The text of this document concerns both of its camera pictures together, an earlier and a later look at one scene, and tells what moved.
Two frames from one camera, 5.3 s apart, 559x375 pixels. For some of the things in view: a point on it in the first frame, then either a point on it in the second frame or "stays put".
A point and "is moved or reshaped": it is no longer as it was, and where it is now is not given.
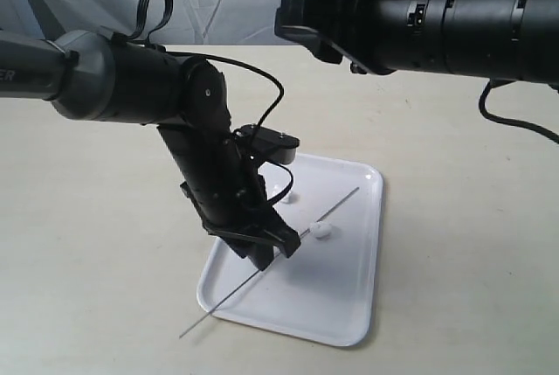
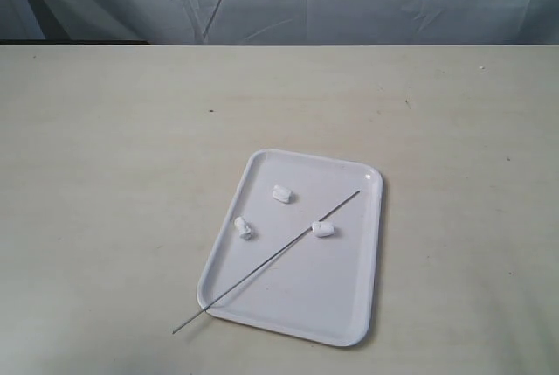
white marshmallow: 279,188 stays put
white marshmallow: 320,230 stays put
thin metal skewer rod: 269,264 is moved or reshaped
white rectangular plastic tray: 327,292 stays put
